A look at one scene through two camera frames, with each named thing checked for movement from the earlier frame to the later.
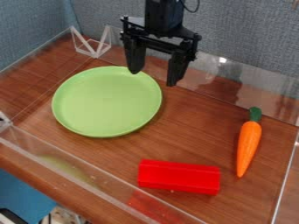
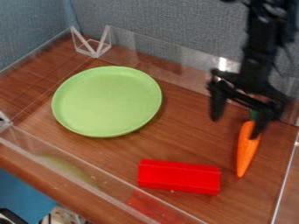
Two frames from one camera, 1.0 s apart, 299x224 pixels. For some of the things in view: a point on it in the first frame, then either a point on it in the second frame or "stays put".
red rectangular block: x=182 y=177 stays put
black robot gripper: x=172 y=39 to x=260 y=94
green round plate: x=106 y=101 stays put
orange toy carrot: x=250 y=140 stays put
